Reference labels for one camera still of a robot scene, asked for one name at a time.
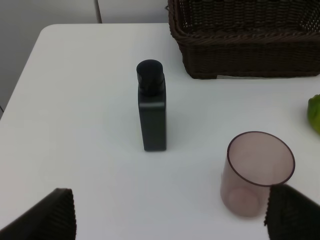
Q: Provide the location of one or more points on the translucent pink plastic cup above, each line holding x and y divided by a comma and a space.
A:
255, 161

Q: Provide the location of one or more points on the dark green pump bottle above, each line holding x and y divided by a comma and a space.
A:
152, 105

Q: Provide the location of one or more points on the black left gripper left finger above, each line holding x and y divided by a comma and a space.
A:
52, 218

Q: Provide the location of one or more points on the green mango fruit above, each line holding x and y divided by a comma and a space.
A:
313, 112

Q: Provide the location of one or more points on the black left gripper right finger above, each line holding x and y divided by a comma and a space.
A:
290, 215

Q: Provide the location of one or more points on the dark brown wicker basket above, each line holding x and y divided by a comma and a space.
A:
247, 38

